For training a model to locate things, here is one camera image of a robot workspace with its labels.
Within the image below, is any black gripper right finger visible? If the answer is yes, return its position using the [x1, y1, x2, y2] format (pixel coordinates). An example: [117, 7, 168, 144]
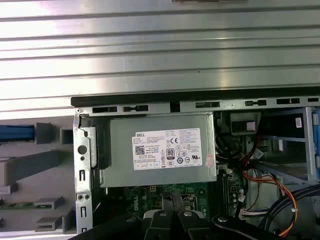
[172, 192, 283, 240]

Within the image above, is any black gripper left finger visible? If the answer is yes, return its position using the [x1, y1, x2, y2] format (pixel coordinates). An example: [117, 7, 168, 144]
[74, 192, 176, 240]

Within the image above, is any hard disk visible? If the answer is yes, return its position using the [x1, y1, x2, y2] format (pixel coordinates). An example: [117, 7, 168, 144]
[0, 124, 35, 145]

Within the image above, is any CPU socket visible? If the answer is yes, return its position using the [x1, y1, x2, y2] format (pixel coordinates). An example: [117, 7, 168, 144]
[161, 191, 200, 213]

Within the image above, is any green motherboard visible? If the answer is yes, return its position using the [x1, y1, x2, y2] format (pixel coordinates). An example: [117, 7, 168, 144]
[104, 172, 251, 226]

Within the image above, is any black RAM slot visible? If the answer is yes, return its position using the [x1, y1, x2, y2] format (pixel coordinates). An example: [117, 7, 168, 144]
[224, 172, 232, 217]
[217, 172, 226, 217]

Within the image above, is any grey power supply unit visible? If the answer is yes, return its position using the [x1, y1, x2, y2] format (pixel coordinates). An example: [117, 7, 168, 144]
[99, 111, 218, 189]

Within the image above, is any grey parts rack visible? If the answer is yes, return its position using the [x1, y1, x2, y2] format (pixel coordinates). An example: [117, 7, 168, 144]
[0, 121, 76, 235]

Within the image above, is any black PC case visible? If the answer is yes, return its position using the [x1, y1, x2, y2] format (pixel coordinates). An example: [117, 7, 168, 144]
[70, 88, 320, 240]

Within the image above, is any green RAM stick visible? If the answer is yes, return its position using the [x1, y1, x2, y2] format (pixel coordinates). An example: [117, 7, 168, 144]
[0, 202, 36, 210]

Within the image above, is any metal optical drive cage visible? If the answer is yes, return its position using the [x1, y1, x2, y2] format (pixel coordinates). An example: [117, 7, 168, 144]
[259, 106, 320, 185]

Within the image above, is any blue drive latch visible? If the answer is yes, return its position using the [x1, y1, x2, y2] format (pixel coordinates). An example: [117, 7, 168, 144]
[311, 106, 320, 176]

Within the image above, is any orange yellow wire bundle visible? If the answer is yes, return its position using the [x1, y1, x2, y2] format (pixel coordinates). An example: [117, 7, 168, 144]
[241, 167, 300, 238]

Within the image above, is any black cable bundle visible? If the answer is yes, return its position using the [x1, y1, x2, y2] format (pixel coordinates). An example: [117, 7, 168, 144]
[264, 188, 320, 240]

